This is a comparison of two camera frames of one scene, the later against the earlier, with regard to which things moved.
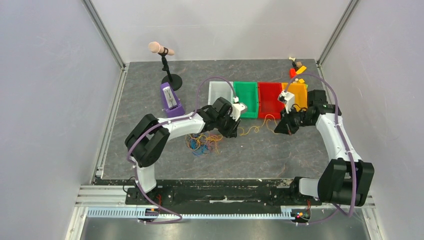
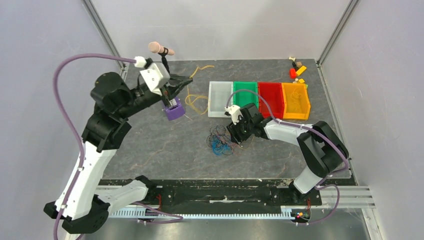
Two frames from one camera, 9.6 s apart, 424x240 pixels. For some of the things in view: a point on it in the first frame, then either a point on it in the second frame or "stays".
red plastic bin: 269,107 stays
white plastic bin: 217,89 stays
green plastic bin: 247,93 stays
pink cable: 210,139 → 232,145
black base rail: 260,193 stays
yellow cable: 201,142 → 199,102
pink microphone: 155,47 stays
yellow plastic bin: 300,90 stays
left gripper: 232,132 → 165,91
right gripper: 288,120 → 236,131
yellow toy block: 301,70 stays
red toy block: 292,72 stays
